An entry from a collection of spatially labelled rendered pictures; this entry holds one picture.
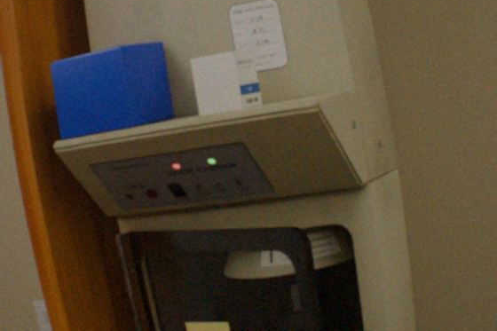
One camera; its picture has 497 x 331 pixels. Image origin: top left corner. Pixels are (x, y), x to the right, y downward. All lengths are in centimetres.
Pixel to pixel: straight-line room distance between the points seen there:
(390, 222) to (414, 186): 39
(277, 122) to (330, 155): 7
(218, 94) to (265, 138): 7
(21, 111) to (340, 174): 38
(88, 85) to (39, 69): 13
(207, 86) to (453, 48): 54
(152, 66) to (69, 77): 10
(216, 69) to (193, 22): 12
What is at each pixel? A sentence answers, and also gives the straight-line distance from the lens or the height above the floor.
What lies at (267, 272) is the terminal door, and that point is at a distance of 119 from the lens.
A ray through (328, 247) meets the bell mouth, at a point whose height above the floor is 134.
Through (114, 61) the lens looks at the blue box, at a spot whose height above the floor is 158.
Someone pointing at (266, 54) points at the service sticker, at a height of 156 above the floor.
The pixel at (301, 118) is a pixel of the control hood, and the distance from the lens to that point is 115.
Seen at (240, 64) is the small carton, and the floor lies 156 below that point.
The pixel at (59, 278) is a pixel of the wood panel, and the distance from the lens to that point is 135.
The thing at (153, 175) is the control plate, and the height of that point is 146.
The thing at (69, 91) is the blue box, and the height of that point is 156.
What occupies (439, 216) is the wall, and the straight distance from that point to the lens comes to 168.
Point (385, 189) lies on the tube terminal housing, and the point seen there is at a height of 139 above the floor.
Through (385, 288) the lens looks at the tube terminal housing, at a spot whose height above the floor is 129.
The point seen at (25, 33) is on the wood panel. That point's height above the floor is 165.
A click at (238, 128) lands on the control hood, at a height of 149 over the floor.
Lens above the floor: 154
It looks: 3 degrees down
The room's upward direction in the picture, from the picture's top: 10 degrees counter-clockwise
